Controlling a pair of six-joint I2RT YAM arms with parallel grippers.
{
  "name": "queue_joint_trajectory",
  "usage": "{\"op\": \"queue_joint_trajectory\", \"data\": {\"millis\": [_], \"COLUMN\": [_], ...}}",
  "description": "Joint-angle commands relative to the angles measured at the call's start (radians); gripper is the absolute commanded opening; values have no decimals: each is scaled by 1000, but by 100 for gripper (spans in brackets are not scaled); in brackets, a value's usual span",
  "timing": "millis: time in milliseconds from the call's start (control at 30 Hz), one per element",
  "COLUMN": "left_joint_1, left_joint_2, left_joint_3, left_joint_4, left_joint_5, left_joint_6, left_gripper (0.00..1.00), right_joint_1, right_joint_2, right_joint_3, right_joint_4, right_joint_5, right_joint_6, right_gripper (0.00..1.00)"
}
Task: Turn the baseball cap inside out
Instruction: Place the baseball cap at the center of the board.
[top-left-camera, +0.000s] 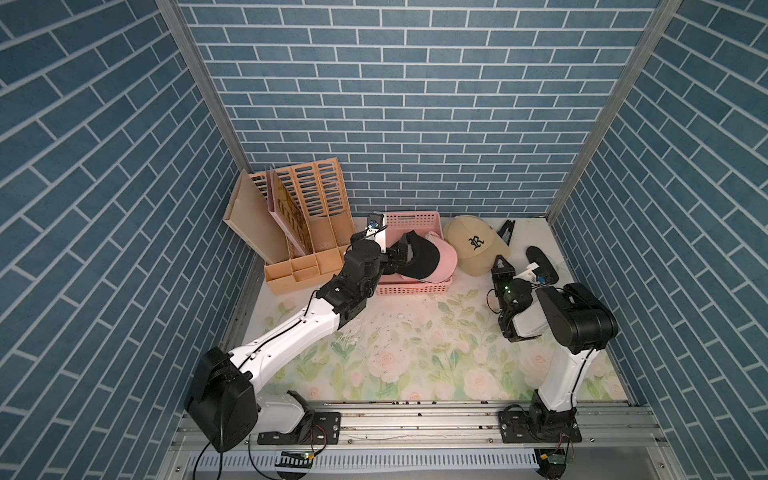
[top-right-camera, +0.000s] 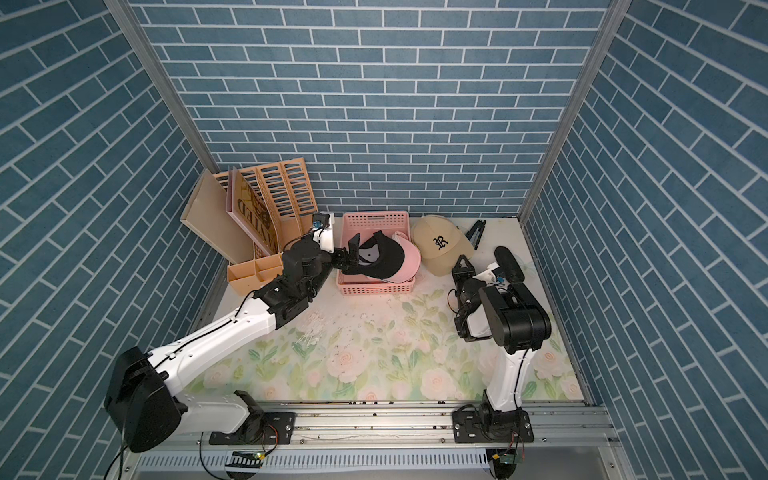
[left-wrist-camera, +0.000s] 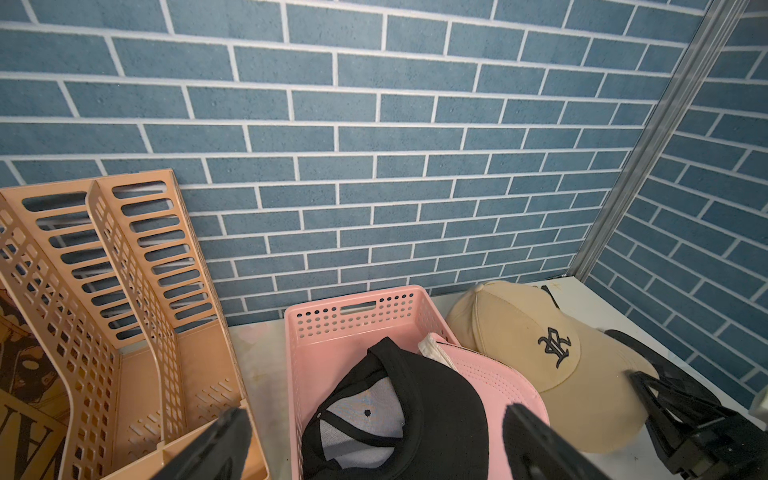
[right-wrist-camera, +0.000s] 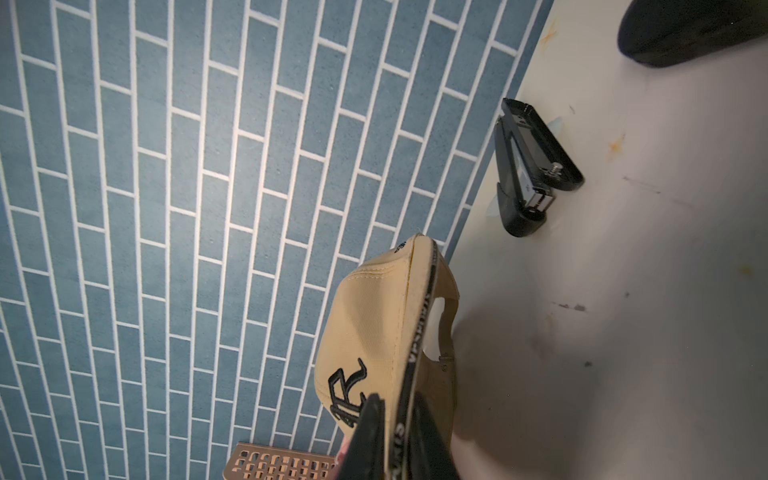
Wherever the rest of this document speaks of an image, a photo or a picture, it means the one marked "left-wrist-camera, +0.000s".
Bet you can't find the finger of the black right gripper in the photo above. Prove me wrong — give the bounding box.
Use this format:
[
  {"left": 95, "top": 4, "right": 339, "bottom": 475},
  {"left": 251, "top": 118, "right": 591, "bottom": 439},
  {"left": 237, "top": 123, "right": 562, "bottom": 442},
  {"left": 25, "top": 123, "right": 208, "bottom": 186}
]
[
  {"left": 604, "top": 329, "right": 719, "bottom": 402},
  {"left": 627, "top": 371, "right": 720, "bottom": 456}
]

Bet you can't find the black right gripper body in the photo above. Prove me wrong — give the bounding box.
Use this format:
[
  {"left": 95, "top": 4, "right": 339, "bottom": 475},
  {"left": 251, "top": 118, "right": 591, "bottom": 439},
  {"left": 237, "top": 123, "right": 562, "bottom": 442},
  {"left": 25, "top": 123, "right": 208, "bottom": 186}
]
[{"left": 657, "top": 405, "right": 767, "bottom": 479}]

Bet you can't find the pink plastic basket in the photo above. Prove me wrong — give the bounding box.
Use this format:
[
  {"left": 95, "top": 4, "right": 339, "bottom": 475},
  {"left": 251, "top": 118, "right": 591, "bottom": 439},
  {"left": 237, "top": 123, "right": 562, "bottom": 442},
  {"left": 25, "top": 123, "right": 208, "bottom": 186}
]
[{"left": 285, "top": 285, "right": 459, "bottom": 479}]

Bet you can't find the orange plastic file organizer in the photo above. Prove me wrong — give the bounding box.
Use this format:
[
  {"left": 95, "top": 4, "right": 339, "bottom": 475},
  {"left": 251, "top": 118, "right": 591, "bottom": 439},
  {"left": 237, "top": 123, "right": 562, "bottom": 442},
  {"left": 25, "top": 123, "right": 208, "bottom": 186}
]
[{"left": 1, "top": 169, "right": 249, "bottom": 479}]

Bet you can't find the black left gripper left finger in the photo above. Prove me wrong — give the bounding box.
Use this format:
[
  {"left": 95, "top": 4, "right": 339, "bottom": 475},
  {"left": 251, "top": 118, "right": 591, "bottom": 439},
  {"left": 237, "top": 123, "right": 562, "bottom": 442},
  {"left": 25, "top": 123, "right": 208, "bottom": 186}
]
[{"left": 152, "top": 408, "right": 252, "bottom": 480}]

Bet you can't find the beige baseball cap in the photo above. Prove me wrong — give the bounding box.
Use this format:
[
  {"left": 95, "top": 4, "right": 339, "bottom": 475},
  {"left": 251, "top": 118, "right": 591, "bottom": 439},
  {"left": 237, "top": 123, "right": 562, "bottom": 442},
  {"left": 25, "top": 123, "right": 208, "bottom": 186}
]
[{"left": 446, "top": 281, "right": 657, "bottom": 454}]

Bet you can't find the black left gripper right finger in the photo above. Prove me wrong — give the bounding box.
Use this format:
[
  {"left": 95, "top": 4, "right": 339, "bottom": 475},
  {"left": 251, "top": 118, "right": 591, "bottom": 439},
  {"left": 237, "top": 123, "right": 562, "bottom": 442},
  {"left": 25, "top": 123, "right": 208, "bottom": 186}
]
[{"left": 502, "top": 403, "right": 609, "bottom": 480}]

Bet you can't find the pink baseball cap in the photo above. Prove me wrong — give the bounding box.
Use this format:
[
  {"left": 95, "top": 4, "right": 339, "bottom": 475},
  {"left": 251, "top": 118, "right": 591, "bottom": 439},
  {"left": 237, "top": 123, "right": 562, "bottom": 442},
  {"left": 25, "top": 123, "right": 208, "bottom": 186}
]
[{"left": 418, "top": 333, "right": 550, "bottom": 480}]

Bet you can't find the wanted poster book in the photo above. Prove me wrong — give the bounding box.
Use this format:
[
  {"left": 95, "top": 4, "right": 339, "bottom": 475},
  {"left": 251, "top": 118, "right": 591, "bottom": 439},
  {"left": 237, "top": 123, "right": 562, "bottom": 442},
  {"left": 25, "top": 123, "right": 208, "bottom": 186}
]
[{"left": 1, "top": 291, "right": 70, "bottom": 479}]

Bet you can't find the black baseball cap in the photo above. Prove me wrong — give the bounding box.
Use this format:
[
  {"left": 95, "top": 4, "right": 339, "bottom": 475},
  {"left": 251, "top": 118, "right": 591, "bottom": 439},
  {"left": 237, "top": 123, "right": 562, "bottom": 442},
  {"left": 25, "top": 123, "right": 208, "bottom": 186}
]
[{"left": 301, "top": 338, "right": 490, "bottom": 479}]

